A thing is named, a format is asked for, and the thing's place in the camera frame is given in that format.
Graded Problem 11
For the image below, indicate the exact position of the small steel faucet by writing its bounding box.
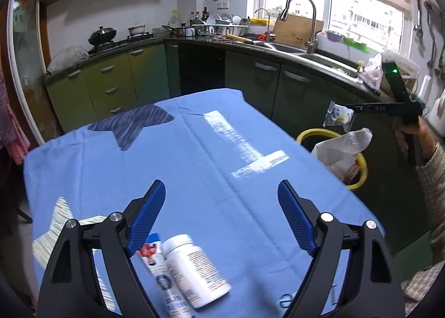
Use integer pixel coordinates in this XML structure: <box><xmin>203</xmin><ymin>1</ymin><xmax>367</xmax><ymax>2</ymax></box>
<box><xmin>254</xmin><ymin>8</ymin><xmax>271</xmax><ymax>25</ymax></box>

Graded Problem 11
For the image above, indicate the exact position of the yellow-rimmed dark waste bin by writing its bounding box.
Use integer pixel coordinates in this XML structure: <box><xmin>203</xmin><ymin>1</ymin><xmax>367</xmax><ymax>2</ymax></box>
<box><xmin>295</xmin><ymin>128</ymin><xmax>368</xmax><ymax>191</ymax></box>

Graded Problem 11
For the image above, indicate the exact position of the green plastic tray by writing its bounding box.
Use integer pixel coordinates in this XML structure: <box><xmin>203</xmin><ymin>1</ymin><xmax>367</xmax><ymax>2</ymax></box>
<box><xmin>342</xmin><ymin>36</ymin><xmax>370</xmax><ymax>55</ymax></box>

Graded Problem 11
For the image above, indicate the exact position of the green drawer base cabinet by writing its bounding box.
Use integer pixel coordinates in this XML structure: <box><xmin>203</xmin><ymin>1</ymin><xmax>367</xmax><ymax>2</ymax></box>
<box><xmin>44</xmin><ymin>43</ymin><xmax>172</xmax><ymax>132</ymax></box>

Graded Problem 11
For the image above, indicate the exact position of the clear snack wrapper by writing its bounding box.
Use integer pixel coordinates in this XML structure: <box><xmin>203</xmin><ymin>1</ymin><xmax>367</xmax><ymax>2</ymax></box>
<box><xmin>323</xmin><ymin>100</ymin><xmax>354</xmax><ymax>132</ymax></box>

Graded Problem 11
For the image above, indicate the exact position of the wooden-handled kitchen tool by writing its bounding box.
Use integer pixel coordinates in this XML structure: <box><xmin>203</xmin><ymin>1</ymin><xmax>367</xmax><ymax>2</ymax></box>
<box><xmin>226</xmin><ymin>33</ymin><xmax>253</xmax><ymax>44</ymax></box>

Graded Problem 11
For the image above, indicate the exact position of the crumpled printed plastic bag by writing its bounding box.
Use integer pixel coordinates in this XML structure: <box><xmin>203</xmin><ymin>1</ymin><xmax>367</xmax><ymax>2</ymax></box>
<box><xmin>361</xmin><ymin>54</ymin><xmax>384</xmax><ymax>91</ymax></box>

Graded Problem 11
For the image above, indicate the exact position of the steel frying pan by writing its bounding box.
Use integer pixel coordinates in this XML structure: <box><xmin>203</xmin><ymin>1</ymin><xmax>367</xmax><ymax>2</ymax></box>
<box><xmin>161</xmin><ymin>24</ymin><xmax>187</xmax><ymax>35</ymax></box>

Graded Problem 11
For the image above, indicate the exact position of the tall steel kitchen faucet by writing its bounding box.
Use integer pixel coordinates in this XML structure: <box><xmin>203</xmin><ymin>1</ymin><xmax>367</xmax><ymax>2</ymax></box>
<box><xmin>278</xmin><ymin>0</ymin><xmax>319</xmax><ymax>55</ymax></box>

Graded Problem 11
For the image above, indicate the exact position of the white plastic bag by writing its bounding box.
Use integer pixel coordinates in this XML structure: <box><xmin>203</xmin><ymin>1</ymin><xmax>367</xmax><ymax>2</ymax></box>
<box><xmin>312</xmin><ymin>128</ymin><xmax>373</xmax><ymax>183</ymax></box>

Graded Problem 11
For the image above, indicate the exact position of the black gas stove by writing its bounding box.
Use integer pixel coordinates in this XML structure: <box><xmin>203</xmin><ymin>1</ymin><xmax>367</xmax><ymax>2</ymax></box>
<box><xmin>87</xmin><ymin>34</ymin><xmax>154</xmax><ymax>53</ymax></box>

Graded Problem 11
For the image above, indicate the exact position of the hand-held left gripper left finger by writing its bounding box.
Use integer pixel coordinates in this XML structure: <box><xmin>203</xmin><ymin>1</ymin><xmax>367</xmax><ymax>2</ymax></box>
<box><xmin>36</xmin><ymin>179</ymin><xmax>166</xmax><ymax>318</ymax></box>

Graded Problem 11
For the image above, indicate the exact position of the wooden cutting board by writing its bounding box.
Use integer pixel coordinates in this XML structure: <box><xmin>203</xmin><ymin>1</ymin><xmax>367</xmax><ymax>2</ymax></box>
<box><xmin>271</xmin><ymin>14</ymin><xmax>325</xmax><ymax>49</ymax></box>

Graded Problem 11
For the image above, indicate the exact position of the dark green sink base cabinet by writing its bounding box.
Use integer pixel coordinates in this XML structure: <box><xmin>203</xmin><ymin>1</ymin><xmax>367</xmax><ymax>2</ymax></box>
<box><xmin>165</xmin><ymin>41</ymin><xmax>433</xmax><ymax>266</ymax></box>

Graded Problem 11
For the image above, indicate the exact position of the white dish rack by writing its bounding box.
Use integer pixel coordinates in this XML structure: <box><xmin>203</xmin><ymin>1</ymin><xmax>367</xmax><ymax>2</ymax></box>
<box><xmin>192</xmin><ymin>22</ymin><xmax>248</xmax><ymax>37</ymax></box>

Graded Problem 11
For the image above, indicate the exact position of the person's right hand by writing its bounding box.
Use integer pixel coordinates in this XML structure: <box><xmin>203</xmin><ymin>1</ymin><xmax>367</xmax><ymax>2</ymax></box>
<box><xmin>394</xmin><ymin>117</ymin><xmax>439</xmax><ymax>166</ymax></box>

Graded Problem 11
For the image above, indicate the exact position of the person's right forearm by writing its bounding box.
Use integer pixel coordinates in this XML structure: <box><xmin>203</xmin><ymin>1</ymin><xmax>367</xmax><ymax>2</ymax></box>
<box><xmin>415</xmin><ymin>144</ymin><xmax>445</xmax><ymax>266</ymax></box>

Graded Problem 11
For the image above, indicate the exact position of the blue tablecloth with star print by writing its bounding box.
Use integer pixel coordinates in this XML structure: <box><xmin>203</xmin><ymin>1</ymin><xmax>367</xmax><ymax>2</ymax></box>
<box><xmin>23</xmin><ymin>88</ymin><xmax>386</xmax><ymax>318</ymax></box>

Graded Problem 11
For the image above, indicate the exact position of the pink patterned cloth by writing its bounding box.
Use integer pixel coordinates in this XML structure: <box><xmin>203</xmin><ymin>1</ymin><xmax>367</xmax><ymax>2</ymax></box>
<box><xmin>0</xmin><ymin>61</ymin><xmax>33</xmax><ymax>166</ymax></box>

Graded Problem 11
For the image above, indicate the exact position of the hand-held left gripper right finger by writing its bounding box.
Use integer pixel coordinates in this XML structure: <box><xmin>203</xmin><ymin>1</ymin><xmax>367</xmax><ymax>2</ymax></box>
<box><xmin>277</xmin><ymin>179</ymin><xmax>406</xmax><ymax>318</ymax></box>

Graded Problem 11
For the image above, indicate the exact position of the white printed tube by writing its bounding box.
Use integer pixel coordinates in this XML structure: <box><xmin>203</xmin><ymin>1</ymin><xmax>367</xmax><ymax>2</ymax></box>
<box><xmin>137</xmin><ymin>233</ymin><xmax>195</xmax><ymax>318</ymax></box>

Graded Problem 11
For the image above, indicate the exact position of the black wok with lid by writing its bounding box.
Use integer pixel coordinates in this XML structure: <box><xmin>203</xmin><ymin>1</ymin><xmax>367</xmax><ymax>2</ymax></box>
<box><xmin>88</xmin><ymin>26</ymin><xmax>117</xmax><ymax>46</ymax></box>

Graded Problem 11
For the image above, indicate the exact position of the white plastic jug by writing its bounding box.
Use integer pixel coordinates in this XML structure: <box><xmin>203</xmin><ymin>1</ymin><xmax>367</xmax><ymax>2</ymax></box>
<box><xmin>425</xmin><ymin>88</ymin><xmax>445</xmax><ymax>128</ymax></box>

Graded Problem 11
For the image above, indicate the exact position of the yellow-lidded container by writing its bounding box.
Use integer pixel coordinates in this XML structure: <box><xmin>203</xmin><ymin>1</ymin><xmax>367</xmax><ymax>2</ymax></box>
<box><xmin>249</xmin><ymin>18</ymin><xmax>276</xmax><ymax>34</ymax></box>

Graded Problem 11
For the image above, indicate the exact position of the white pill bottle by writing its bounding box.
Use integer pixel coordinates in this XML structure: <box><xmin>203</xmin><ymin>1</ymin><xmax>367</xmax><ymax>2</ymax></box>
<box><xmin>162</xmin><ymin>234</ymin><xmax>232</xmax><ymax>309</ymax></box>

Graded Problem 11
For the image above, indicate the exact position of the clear plastic bag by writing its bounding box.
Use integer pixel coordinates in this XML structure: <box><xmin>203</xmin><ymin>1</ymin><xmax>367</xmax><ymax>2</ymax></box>
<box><xmin>47</xmin><ymin>46</ymin><xmax>90</xmax><ymax>74</ymax></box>

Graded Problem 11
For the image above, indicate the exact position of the steel kitchen sink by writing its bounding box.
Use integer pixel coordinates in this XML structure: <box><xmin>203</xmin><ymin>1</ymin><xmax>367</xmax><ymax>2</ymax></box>
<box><xmin>256</xmin><ymin>41</ymin><xmax>359</xmax><ymax>77</ymax></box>

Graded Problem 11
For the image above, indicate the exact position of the person's beige knitted clothing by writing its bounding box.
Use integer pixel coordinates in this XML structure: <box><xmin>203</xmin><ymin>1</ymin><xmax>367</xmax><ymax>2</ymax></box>
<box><xmin>400</xmin><ymin>262</ymin><xmax>445</xmax><ymax>305</ymax></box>

